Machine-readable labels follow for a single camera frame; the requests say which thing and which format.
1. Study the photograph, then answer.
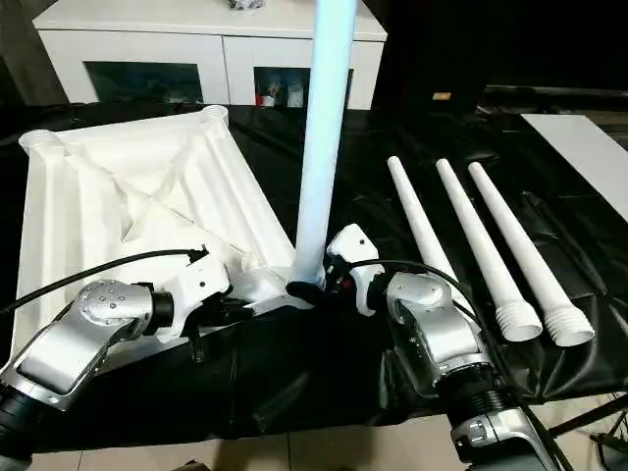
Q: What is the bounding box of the white plastic table leg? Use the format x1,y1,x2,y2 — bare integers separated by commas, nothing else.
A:
435,159,545,343
467,162,597,347
386,155,461,285
287,0,358,295

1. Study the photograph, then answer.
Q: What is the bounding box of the white plastic table top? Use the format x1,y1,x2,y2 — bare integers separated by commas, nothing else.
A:
12,104,316,360

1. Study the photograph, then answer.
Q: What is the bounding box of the black table mat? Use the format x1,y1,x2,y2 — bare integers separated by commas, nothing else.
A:
0,100,628,438

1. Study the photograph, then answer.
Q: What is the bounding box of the white flat board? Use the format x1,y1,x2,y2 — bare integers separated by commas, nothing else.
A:
519,112,628,222

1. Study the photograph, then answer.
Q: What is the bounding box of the white sideboard cabinet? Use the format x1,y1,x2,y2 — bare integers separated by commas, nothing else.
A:
31,0,389,112

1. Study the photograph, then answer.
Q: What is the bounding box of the black tripod stand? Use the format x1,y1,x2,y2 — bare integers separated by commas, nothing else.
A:
547,392,628,471

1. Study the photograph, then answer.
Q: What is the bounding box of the grey pleated curtain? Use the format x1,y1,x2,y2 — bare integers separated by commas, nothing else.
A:
0,0,68,107

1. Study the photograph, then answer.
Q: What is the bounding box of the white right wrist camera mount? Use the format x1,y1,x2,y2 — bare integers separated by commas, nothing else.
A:
326,223,388,315

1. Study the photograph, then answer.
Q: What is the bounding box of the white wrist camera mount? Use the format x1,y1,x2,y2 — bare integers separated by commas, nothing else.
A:
156,254,232,344
326,223,388,315

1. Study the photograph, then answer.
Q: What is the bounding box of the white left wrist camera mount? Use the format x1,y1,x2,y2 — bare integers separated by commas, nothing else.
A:
156,254,232,344

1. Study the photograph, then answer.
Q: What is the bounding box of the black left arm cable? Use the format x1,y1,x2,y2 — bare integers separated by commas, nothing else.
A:
0,248,207,315

